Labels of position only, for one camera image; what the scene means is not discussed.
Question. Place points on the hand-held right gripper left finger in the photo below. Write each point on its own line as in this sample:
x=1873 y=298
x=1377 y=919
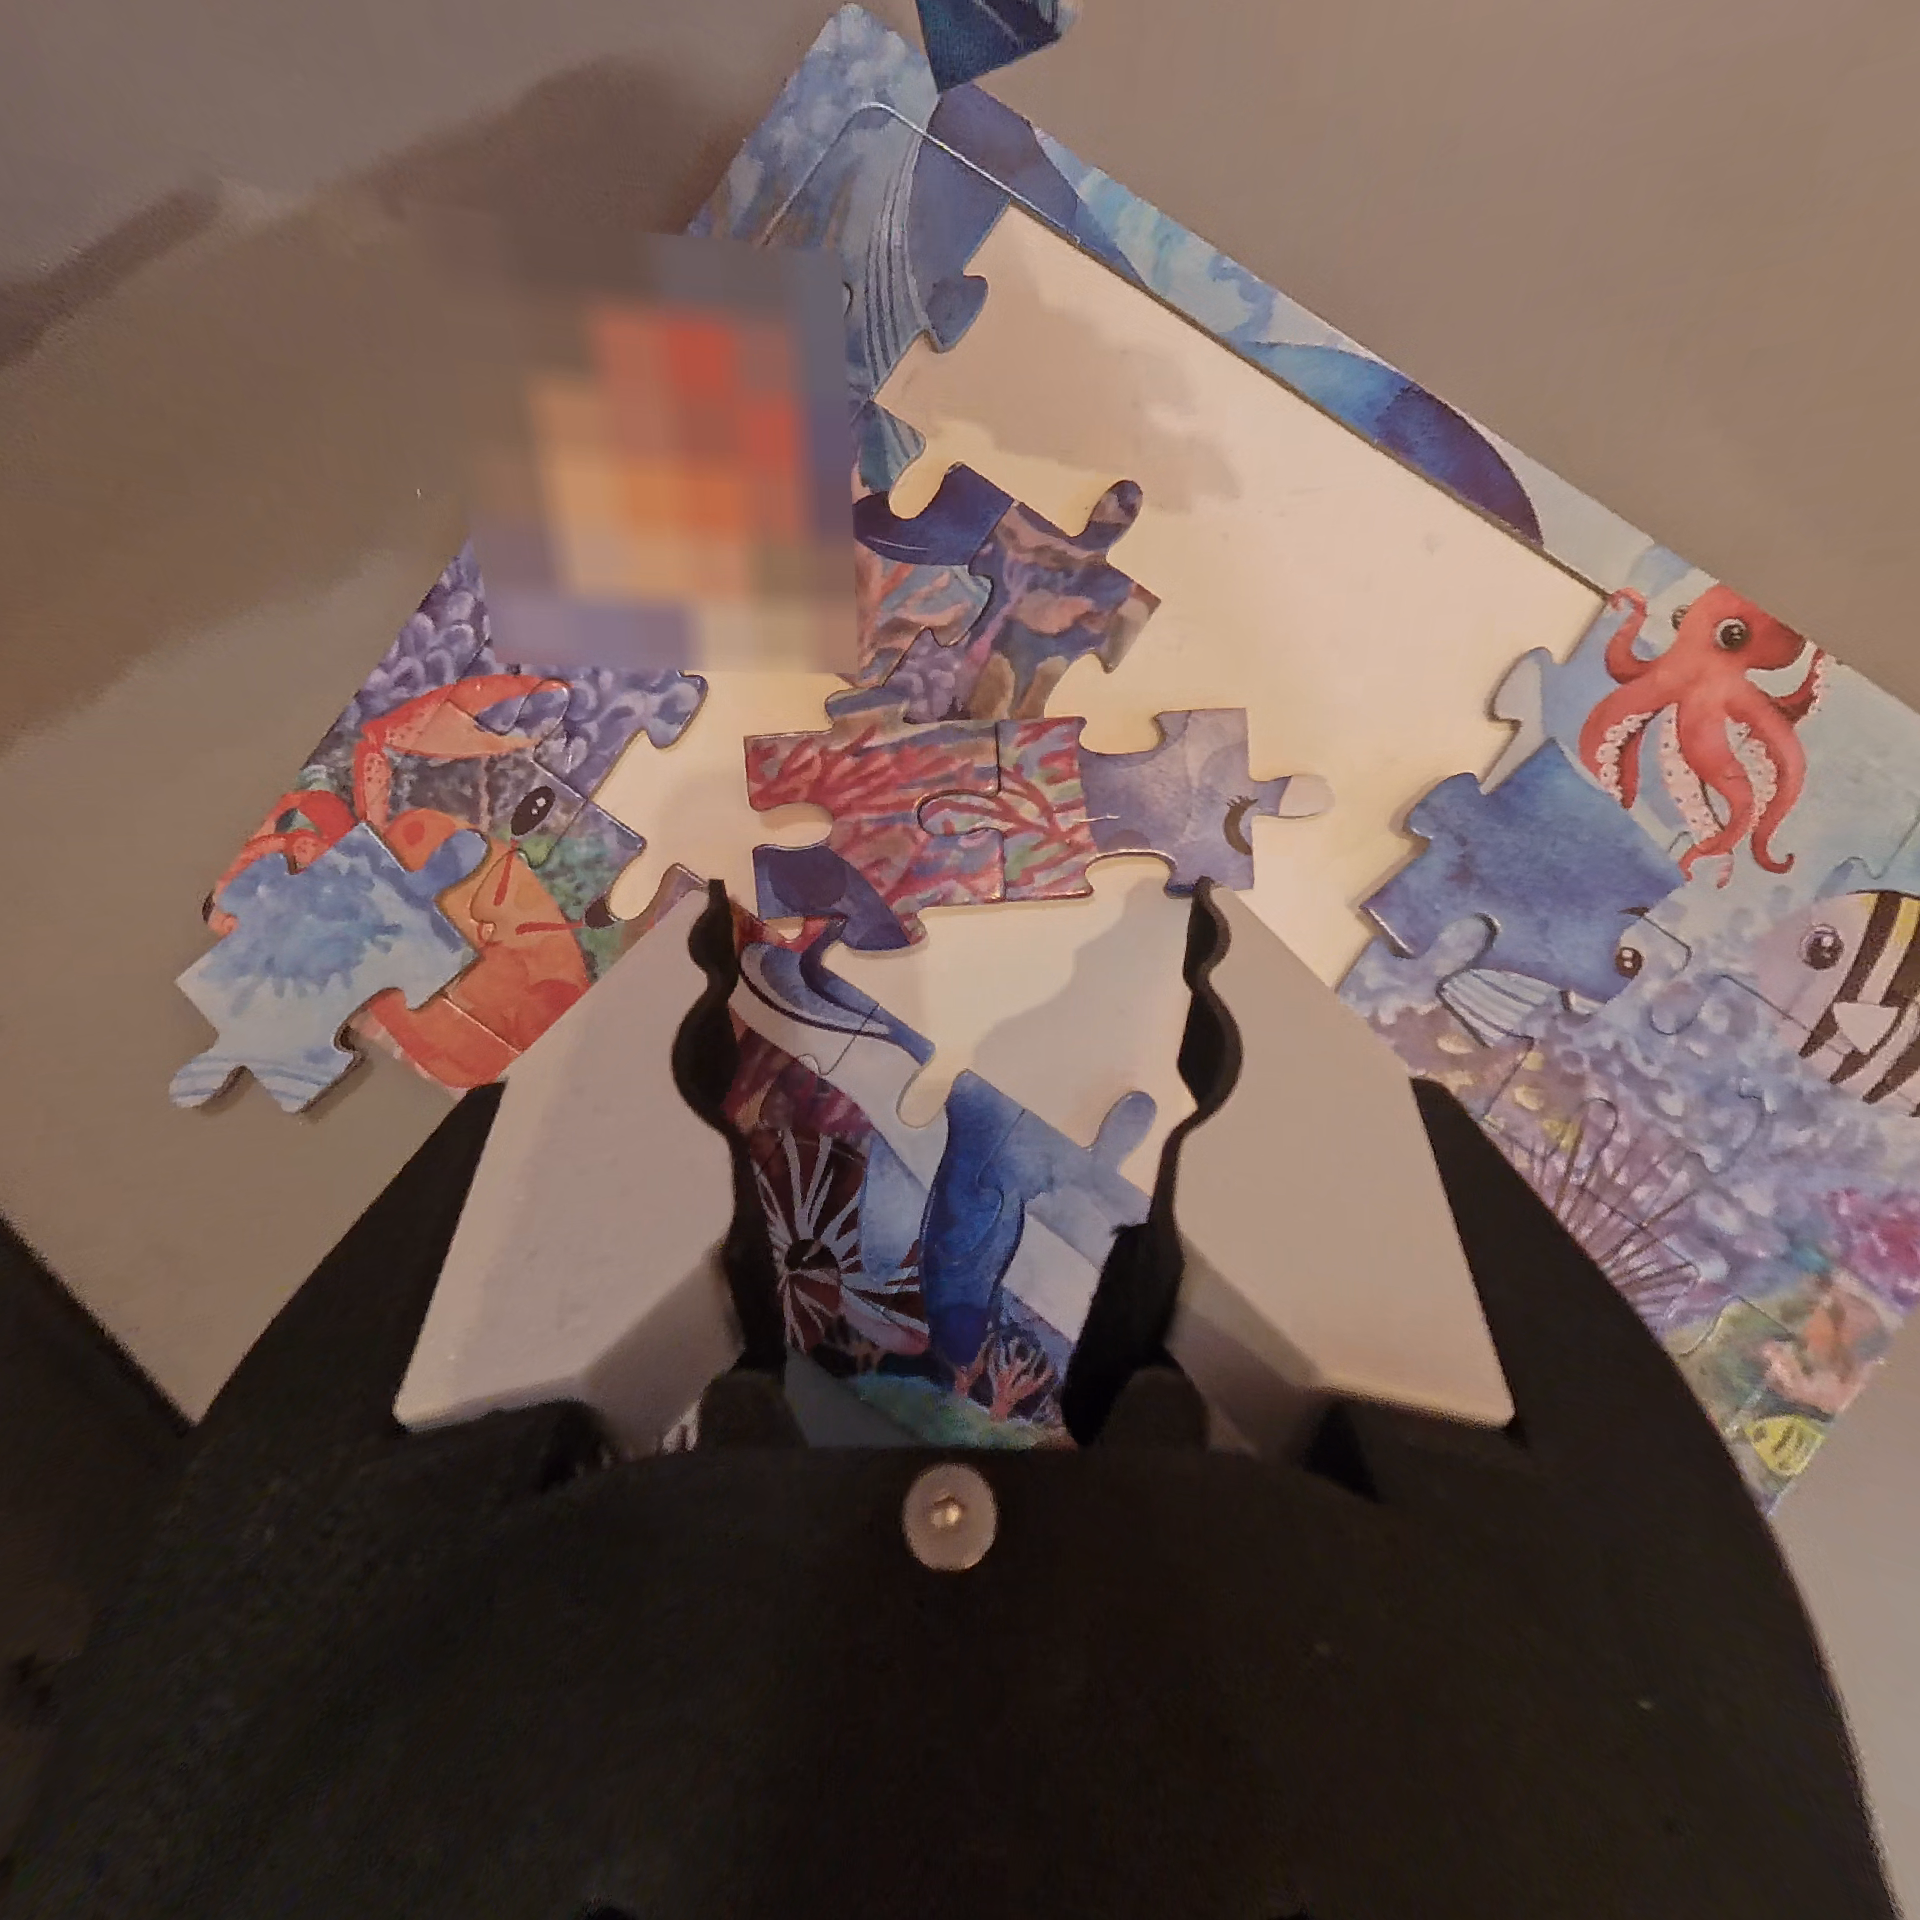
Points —
x=585 y=1202

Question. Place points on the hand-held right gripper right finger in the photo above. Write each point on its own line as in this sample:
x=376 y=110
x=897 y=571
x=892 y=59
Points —
x=1320 y=1202

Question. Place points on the pale blue white puzzle piece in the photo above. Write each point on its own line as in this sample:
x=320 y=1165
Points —
x=317 y=960

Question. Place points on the dark blue puzzle piece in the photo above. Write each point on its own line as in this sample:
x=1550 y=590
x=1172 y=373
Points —
x=1531 y=869

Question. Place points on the grey blue puzzle piece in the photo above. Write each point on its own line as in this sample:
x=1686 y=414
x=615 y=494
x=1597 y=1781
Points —
x=1185 y=796

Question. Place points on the red coral puzzle piece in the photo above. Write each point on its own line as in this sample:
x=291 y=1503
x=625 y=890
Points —
x=1021 y=796
x=856 y=796

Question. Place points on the sea animal jigsaw puzzle tray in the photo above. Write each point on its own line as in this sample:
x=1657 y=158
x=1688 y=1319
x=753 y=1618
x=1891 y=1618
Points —
x=1277 y=452

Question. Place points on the black perforated chair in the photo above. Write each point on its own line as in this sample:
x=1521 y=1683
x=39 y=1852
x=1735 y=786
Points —
x=61 y=1381

